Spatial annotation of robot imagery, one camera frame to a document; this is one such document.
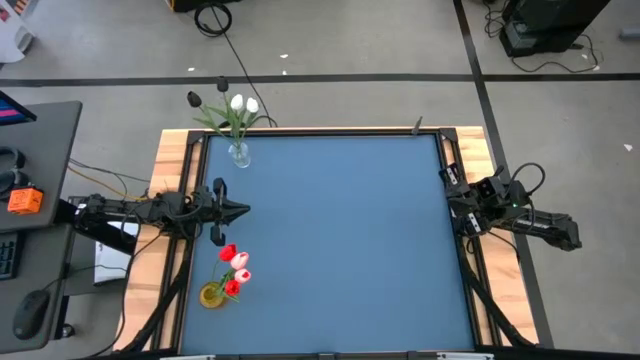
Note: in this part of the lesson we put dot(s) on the black caster wheel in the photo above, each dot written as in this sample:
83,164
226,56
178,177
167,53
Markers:
66,330

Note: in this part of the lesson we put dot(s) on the yellow glass vase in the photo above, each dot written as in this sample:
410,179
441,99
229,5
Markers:
211,296

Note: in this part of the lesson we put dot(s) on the black artificial tulip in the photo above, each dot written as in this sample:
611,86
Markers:
194,98
222,83

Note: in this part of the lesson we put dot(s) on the dark grey desk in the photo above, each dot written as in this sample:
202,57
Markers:
50,150
35,250

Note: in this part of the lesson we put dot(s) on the black desk beam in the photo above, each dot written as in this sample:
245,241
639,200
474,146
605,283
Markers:
95,232

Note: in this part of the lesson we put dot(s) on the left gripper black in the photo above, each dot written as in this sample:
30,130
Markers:
220,210

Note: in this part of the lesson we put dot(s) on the white artificial tulip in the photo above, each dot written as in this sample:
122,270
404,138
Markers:
252,105
236,102

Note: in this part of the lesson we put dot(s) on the orange box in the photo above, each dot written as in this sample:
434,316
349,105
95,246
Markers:
25,201

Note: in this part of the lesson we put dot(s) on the black computer mouse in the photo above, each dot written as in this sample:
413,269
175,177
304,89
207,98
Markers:
31,314

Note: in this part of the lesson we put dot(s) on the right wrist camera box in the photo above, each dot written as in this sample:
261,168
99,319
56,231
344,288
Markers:
491,189

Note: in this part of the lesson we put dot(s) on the black metal table frame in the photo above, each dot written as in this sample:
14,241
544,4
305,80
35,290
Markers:
196,137

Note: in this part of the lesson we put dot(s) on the blue table mat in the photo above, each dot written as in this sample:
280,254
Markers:
350,250

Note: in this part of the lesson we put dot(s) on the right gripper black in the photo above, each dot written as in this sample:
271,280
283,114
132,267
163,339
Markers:
475,215

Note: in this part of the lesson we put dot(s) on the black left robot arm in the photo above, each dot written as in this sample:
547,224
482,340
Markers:
150,209

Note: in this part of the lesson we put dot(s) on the computer monitor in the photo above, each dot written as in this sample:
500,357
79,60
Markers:
12,111

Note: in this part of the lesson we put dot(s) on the black equipment cart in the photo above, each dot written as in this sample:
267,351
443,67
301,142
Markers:
550,20

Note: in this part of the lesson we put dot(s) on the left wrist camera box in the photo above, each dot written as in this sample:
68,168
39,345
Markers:
201,196

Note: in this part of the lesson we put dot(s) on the small grey floor item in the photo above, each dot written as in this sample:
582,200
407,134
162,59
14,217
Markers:
631,33

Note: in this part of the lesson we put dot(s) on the white box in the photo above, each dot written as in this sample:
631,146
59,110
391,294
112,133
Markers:
112,262

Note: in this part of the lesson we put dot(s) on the white cabinet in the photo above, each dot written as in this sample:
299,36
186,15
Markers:
12,35

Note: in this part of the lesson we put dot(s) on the silver frame bracket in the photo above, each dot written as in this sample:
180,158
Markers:
465,356
187,357

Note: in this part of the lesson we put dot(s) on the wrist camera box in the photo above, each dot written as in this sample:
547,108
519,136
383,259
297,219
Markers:
491,189
201,196

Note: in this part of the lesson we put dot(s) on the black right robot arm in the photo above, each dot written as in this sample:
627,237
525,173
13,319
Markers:
545,222

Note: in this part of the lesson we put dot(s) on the black headphones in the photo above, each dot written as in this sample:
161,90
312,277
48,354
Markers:
10,175

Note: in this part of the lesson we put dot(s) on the clear glass vase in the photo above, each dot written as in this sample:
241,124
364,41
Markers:
240,156

